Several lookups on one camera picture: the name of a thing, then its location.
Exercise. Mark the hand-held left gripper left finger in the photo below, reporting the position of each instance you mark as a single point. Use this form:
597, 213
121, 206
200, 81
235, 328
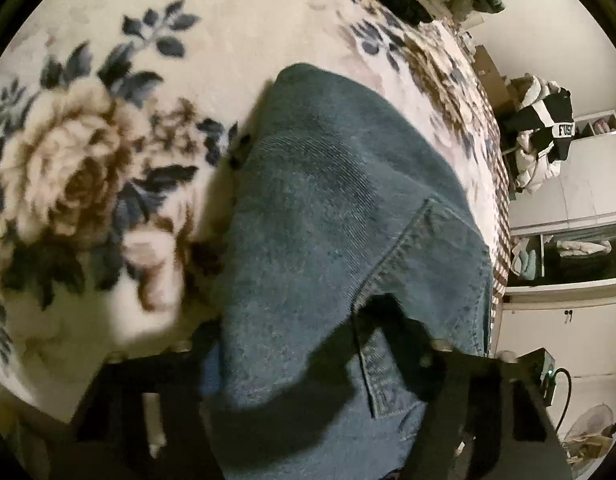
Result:
188, 375

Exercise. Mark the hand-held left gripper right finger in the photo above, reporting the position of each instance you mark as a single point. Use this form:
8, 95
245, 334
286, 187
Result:
438, 375

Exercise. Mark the blue jeans pants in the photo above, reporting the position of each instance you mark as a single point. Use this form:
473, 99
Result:
338, 210

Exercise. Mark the white floor fan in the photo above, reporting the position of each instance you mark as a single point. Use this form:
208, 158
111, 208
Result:
590, 432

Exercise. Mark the brown checkered bedsheet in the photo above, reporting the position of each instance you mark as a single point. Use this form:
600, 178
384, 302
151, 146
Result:
501, 270

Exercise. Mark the teal folded clothes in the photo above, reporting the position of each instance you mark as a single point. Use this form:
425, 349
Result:
525, 262

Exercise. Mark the white hanging clothes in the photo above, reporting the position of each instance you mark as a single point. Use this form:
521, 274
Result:
583, 247

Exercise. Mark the white wardrobe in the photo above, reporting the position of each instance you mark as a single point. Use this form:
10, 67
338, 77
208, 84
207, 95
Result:
588, 185

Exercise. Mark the white padded jacket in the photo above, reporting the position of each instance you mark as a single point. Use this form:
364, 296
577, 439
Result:
530, 170

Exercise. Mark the black and white jacket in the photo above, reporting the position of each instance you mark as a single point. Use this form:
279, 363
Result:
558, 110

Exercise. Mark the white fuzzy garment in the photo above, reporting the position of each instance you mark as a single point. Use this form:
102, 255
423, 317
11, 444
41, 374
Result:
532, 87

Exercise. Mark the large cardboard box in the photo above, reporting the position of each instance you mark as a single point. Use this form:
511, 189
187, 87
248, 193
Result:
498, 87

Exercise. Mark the floral blanket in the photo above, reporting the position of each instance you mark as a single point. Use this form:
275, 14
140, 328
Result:
138, 35

